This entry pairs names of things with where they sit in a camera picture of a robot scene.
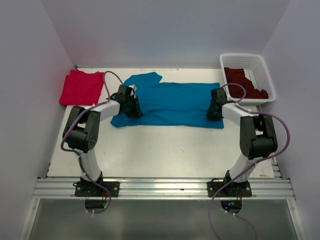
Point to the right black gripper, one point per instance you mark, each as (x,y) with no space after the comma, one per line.
(209,116)

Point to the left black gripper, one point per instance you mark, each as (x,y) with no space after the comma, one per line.
(136,112)

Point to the blue t shirt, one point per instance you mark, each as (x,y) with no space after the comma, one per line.
(169,103)

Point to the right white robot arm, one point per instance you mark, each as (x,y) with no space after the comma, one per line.
(257,137)

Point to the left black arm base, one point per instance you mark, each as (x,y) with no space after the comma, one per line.
(97,195)

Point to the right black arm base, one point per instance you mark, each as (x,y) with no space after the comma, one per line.
(232,195)

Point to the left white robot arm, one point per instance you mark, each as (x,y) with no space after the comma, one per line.
(81,132)

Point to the dark red t shirt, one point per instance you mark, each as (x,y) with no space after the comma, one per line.
(238,77)

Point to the white plastic basket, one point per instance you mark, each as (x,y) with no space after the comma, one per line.
(255,70)

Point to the folded red t shirt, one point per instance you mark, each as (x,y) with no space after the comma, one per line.
(81,88)

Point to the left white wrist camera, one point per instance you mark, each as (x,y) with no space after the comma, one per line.
(133,87)

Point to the aluminium mounting rail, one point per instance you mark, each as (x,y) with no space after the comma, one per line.
(163,188)

